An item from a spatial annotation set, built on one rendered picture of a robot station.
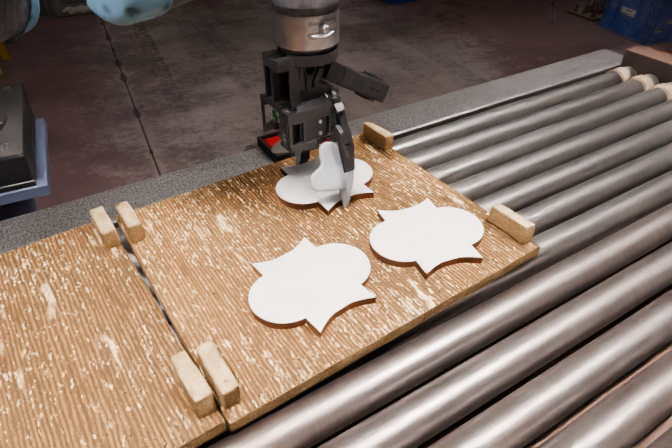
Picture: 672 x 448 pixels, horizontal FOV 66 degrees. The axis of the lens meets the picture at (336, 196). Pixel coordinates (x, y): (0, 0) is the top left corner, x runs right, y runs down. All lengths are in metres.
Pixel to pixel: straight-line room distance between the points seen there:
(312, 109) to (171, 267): 0.25
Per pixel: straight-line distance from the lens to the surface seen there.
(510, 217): 0.67
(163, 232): 0.69
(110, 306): 0.61
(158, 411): 0.51
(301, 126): 0.63
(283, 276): 0.58
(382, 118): 0.96
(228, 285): 0.60
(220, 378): 0.48
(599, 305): 0.66
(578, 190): 0.83
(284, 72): 0.63
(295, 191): 0.71
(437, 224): 0.66
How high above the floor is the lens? 1.35
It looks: 35 degrees down
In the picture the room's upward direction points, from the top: straight up
